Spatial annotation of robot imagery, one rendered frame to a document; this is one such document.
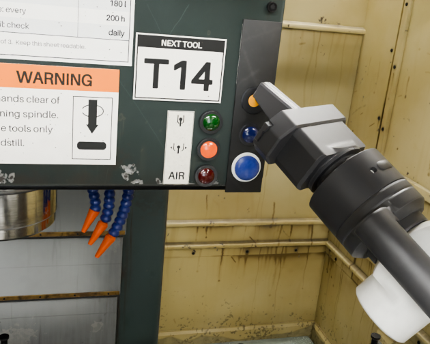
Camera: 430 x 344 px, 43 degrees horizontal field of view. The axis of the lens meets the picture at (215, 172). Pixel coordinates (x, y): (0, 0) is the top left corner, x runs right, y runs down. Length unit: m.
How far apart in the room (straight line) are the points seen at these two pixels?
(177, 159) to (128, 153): 0.06
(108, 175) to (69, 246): 0.75
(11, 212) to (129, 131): 0.24
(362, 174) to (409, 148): 1.07
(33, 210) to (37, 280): 0.62
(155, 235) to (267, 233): 0.60
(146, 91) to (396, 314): 0.33
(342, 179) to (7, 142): 0.34
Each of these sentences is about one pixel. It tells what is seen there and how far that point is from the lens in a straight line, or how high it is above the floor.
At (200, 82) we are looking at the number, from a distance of 0.61.
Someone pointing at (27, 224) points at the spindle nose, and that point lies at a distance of 0.80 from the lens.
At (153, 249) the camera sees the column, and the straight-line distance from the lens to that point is 1.43.
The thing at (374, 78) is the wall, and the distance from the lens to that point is 1.78.
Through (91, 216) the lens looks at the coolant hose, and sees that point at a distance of 0.85.
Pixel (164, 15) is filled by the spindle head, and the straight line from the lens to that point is 0.60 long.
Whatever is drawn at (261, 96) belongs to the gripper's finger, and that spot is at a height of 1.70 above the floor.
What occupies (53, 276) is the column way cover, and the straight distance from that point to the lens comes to 1.40.
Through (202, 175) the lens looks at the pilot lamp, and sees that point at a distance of 0.64.
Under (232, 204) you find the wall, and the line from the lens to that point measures 1.83.
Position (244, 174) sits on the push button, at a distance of 0.65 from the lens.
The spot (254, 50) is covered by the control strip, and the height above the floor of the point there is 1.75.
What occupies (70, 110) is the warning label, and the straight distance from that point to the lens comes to 0.60.
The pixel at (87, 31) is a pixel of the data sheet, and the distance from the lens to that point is 0.59.
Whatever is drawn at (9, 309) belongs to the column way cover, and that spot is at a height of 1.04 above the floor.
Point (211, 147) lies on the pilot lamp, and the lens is 0.63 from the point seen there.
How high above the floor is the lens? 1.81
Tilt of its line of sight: 18 degrees down
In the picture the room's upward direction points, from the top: 6 degrees clockwise
